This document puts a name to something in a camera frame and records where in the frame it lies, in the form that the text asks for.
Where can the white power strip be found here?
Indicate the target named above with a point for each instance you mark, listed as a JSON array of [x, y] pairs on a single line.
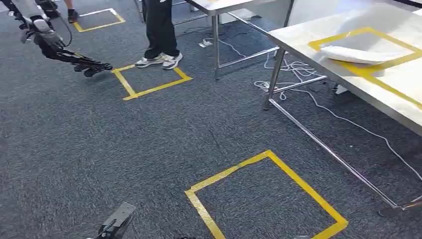
[[206, 43]]

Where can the yellow floor tape square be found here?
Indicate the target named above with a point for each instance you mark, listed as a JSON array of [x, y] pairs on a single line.
[[99, 26], [155, 88], [296, 173]]

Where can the steel side table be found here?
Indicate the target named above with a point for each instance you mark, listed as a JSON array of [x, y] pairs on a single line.
[[211, 5]]

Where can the person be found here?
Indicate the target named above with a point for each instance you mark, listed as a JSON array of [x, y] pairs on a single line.
[[72, 14], [160, 29]]

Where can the white plastic car part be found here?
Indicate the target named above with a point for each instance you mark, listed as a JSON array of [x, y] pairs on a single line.
[[356, 55]]

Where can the steel work table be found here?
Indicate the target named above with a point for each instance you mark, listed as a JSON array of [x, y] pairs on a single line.
[[402, 79]]

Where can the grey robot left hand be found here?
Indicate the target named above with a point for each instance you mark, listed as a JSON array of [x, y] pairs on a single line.
[[52, 39]]

